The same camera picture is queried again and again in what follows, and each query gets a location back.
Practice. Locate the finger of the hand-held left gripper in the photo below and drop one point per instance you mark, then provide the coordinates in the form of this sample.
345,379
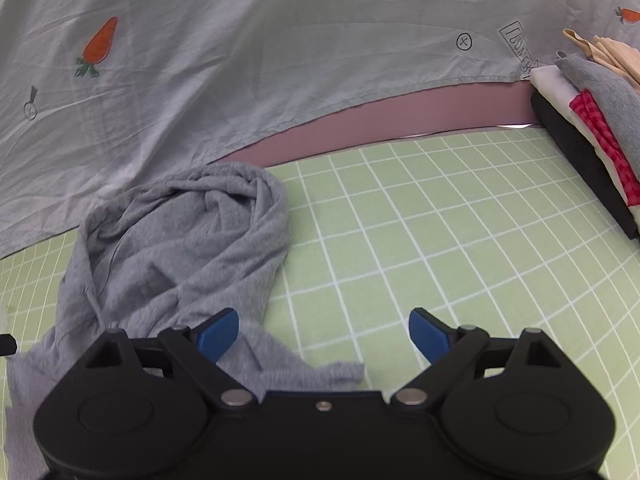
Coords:
7,344

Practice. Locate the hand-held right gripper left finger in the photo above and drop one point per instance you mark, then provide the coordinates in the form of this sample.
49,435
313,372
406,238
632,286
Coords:
220,334

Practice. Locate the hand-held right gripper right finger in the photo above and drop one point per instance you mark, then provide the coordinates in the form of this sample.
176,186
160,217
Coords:
427,335

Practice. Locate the light grey thin shirt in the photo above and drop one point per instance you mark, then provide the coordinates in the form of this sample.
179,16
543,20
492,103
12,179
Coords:
200,240

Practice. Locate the green grid sheet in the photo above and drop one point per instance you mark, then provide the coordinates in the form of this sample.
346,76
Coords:
450,260

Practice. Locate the pink board edge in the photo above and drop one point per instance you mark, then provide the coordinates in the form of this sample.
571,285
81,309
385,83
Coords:
400,115

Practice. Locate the folded black garment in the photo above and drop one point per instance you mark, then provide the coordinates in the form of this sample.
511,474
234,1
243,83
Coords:
575,150

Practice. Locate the folded red checked garment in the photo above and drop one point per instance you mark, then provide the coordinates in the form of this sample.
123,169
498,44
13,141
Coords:
595,120

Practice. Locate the grey carrot printed sheet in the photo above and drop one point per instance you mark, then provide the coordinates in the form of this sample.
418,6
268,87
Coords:
250,60

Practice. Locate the folded grey garment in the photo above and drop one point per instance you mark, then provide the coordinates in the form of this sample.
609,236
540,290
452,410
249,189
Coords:
595,85

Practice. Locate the folded beige garment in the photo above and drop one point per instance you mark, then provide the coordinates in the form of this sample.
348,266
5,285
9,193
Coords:
615,55

